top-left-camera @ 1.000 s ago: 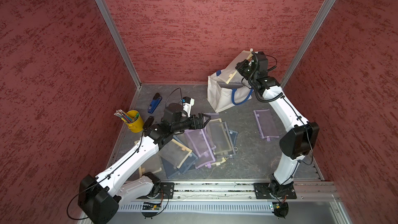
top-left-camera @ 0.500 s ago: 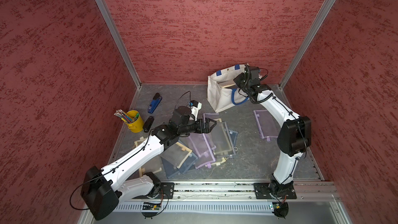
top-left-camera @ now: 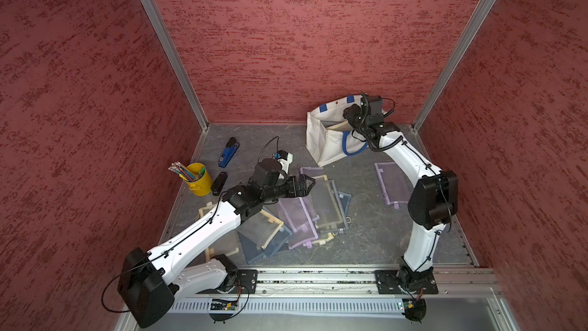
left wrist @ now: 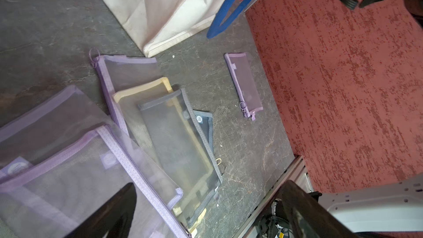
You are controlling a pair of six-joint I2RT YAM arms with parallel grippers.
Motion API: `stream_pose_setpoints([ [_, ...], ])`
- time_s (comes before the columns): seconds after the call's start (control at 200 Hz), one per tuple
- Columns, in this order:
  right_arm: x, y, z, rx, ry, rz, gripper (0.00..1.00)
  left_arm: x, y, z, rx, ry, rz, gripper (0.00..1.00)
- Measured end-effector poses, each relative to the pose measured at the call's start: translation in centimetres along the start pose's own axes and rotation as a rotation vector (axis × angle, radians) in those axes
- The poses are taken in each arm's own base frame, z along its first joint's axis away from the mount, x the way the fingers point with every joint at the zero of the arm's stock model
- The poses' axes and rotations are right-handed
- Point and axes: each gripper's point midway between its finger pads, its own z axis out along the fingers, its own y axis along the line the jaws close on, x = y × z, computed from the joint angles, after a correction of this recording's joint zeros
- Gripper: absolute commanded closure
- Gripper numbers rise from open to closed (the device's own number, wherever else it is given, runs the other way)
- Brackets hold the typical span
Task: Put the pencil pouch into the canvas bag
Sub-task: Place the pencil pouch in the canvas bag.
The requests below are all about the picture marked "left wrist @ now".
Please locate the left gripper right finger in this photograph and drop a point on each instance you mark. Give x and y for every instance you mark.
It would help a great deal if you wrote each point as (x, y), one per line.
(307, 218)

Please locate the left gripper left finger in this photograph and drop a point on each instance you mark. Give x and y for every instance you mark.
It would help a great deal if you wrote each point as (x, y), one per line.
(111, 220)

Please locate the grey mesh pouch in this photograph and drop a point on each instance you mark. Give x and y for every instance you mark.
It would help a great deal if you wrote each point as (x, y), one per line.
(183, 152)

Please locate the beige mesh pouch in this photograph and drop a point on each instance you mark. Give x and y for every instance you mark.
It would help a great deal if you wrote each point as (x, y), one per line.
(128, 99)

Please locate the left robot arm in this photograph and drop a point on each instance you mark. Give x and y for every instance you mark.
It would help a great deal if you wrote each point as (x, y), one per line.
(356, 214)

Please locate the purple mesh pouch centre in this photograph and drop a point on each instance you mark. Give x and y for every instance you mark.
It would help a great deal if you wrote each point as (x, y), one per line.
(64, 159)

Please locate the purple mesh pouch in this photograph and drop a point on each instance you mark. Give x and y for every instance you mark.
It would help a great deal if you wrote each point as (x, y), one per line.
(64, 159)
(120, 72)

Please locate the small purple pouch right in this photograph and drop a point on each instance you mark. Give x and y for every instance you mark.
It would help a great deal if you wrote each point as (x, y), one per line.
(240, 71)

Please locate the small navy pouch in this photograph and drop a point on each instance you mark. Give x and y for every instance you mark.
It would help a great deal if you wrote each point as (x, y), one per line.
(205, 120)

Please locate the purple mesh pouch back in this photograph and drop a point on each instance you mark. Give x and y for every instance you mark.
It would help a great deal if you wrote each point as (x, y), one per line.
(120, 72)

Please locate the white canvas tote bag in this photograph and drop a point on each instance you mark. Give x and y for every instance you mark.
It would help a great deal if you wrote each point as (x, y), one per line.
(156, 25)

